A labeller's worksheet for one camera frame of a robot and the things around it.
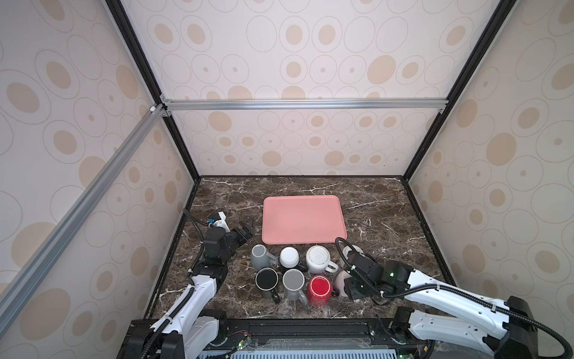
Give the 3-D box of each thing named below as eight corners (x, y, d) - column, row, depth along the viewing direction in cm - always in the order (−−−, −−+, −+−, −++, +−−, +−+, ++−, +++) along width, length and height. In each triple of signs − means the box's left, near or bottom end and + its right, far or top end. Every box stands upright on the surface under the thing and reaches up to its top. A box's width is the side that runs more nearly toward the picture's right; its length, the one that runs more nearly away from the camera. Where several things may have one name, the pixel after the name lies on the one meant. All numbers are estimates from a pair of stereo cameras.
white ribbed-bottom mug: (306, 274, 88) (307, 265, 82) (305, 254, 94) (306, 244, 87) (334, 274, 88) (337, 265, 82) (331, 254, 94) (335, 244, 87)
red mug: (308, 306, 81) (310, 299, 74) (307, 283, 86) (309, 274, 80) (331, 306, 81) (334, 299, 74) (328, 283, 86) (331, 274, 80)
